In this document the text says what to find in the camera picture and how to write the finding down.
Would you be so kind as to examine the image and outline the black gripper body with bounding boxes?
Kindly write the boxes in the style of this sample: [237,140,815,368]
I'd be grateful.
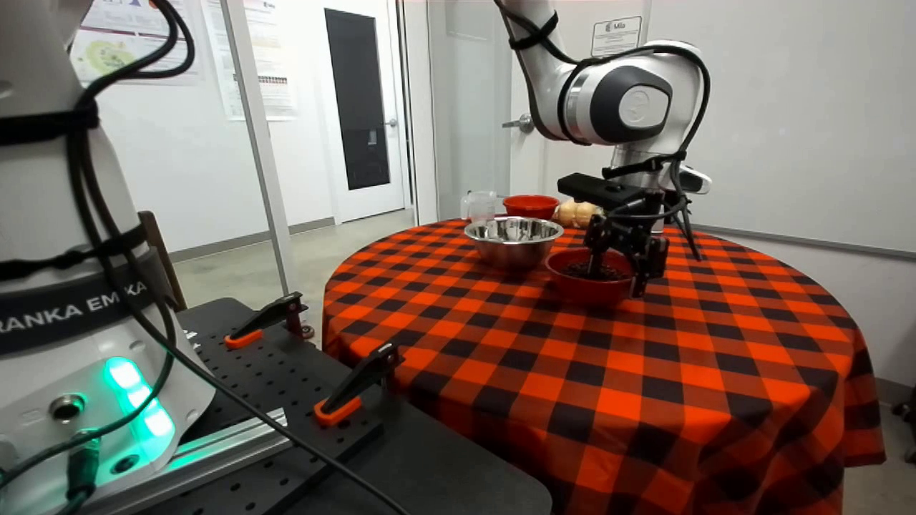
[593,192,672,245]

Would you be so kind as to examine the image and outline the orange bowl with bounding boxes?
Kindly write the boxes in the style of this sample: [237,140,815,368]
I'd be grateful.
[502,192,565,222]
[540,245,642,308]

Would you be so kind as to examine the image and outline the silver metal dish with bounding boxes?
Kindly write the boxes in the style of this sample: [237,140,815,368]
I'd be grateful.
[460,215,567,274]

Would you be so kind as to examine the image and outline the carton of eggs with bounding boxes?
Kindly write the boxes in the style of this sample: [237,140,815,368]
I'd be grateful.
[554,198,605,229]

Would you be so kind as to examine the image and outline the white door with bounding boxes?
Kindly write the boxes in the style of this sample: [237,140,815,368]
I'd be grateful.
[506,0,652,208]

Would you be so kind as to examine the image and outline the clear plastic measuring cup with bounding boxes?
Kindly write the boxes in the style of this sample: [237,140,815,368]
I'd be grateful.
[457,189,506,229]

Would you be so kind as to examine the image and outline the orange black plaid tablecloth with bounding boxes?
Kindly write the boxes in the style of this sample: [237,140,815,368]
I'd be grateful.
[321,216,887,515]

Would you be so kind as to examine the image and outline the white door sign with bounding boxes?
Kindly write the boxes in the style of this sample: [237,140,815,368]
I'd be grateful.
[589,15,645,59]

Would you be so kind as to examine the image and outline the door with dark window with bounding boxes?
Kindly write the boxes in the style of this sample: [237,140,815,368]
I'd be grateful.
[317,0,410,225]

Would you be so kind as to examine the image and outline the grey metal pole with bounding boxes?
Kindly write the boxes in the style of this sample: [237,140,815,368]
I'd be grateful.
[221,0,297,298]

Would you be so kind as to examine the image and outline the dark upright panel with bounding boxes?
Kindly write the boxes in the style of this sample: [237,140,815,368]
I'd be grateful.
[138,208,190,315]

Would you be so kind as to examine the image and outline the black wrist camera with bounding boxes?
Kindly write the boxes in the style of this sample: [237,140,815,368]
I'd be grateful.
[554,171,638,208]

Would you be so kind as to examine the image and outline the large wall whiteboard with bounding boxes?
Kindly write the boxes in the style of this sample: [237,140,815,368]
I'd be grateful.
[626,0,916,262]

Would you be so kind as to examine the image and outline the black clamp orange handle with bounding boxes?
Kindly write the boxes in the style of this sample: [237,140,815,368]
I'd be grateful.
[311,339,404,429]
[224,291,311,355]

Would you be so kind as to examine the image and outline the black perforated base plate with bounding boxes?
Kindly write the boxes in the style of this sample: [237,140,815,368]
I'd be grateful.
[82,294,554,515]

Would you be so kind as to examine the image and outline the white paper wall notice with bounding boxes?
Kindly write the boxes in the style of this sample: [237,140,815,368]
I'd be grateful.
[241,0,301,122]

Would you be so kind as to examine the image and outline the aluminium rail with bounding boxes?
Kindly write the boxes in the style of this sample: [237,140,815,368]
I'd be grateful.
[94,409,294,515]

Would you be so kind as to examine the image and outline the colourful wall poster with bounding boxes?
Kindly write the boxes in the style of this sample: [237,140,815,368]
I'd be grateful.
[68,0,210,85]

